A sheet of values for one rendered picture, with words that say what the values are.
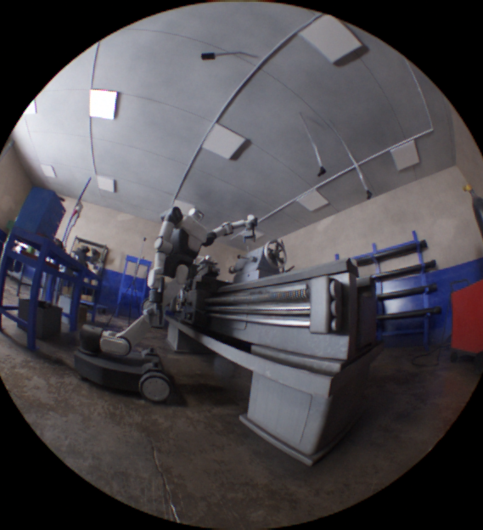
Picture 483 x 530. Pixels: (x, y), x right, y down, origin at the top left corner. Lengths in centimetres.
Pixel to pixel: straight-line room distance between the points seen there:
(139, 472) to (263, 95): 344
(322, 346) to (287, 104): 289
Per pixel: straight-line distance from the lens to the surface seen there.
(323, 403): 68
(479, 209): 209
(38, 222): 172
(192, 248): 128
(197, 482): 73
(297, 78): 285
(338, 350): 66
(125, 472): 75
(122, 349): 122
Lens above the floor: 62
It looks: 17 degrees up
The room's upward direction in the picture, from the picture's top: 6 degrees clockwise
